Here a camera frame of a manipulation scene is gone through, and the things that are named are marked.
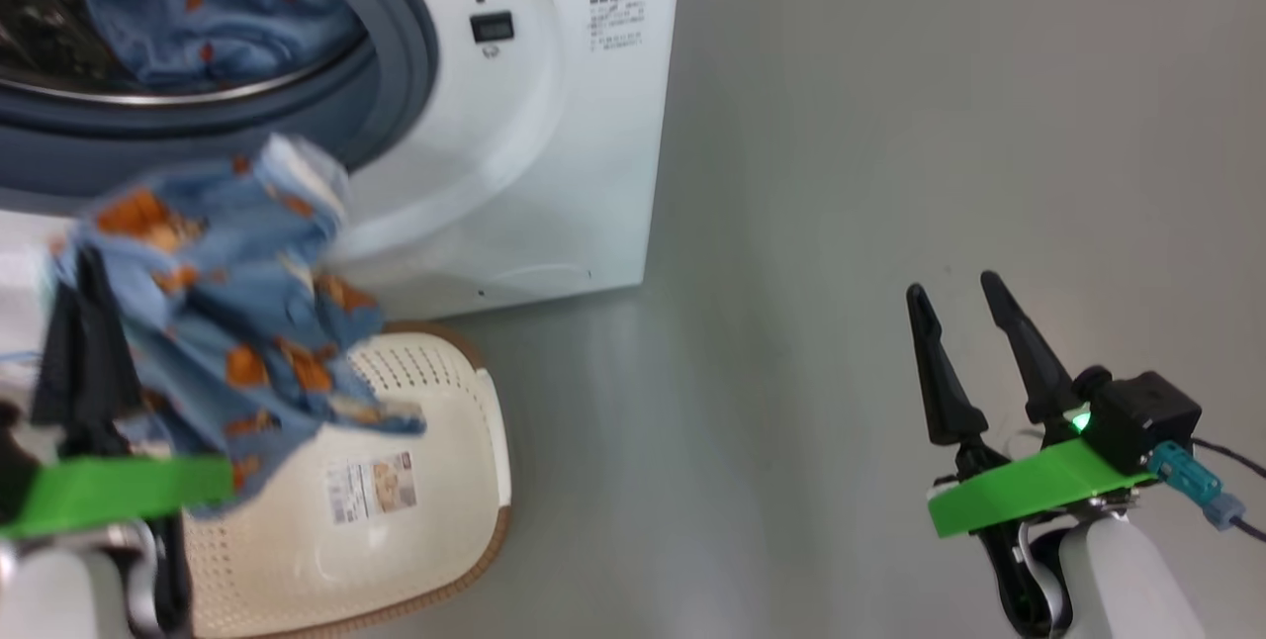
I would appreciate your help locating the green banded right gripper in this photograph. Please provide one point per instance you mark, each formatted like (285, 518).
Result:
(1029, 486)

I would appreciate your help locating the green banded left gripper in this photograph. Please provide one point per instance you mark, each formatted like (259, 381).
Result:
(109, 491)

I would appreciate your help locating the blue cartoon print garment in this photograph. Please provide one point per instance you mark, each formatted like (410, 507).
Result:
(247, 322)
(218, 26)

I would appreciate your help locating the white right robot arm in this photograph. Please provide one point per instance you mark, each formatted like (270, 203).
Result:
(1128, 580)

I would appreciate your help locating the white front-load washing machine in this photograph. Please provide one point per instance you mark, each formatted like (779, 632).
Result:
(584, 174)

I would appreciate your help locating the paper label sticker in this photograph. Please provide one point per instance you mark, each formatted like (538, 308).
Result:
(371, 489)

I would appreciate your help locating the cream perforated laundry basket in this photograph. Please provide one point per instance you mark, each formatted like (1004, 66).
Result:
(435, 540)

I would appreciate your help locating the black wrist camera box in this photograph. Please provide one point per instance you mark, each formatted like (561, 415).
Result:
(1137, 416)

